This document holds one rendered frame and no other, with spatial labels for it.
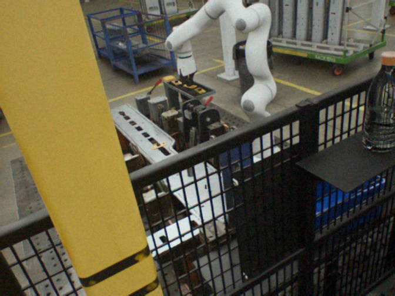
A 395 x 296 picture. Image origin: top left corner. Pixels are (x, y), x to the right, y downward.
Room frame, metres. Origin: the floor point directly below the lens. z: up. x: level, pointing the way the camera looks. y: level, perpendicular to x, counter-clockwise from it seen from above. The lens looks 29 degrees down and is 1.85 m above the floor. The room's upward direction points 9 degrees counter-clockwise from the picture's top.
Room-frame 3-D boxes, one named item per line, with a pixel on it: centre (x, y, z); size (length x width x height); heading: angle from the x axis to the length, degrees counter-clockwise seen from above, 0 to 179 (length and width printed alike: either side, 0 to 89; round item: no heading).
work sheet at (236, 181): (0.61, -0.17, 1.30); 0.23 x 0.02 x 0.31; 115
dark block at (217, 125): (1.46, -0.11, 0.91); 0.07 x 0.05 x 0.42; 115
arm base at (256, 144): (1.66, -0.38, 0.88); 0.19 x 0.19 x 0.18
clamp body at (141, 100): (2.18, 0.28, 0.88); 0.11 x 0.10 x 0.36; 115
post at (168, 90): (2.16, 0.08, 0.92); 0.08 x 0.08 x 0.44; 25
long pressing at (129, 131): (1.59, 0.19, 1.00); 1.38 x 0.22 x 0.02; 25
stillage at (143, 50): (6.45, 0.69, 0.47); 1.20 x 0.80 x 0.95; 26
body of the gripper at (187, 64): (1.93, -0.03, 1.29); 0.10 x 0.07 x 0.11; 125
